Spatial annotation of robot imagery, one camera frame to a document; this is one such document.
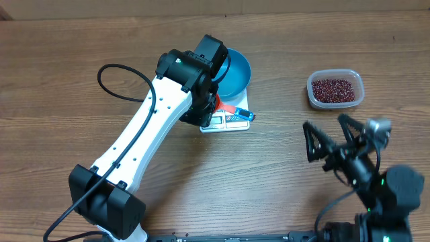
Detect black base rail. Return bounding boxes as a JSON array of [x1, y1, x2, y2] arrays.
[[147, 231, 318, 242]]

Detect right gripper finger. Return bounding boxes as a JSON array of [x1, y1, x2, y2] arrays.
[[302, 121, 336, 162], [337, 114, 365, 145]]

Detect white kitchen scale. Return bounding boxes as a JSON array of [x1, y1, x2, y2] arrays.
[[200, 90, 250, 133]]

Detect blue bowl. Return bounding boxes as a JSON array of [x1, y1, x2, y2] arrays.
[[213, 48, 252, 102]]

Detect red beans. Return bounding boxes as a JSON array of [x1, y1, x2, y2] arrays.
[[311, 79, 355, 103]]

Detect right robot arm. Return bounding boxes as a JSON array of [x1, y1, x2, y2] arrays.
[[302, 114, 425, 241]]

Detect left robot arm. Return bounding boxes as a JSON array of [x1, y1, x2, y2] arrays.
[[69, 35, 229, 241]]

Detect orange measuring scoop blue handle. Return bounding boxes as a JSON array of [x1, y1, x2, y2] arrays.
[[214, 94, 256, 122]]

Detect clear plastic container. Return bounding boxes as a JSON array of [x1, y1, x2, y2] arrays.
[[306, 69, 366, 110]]

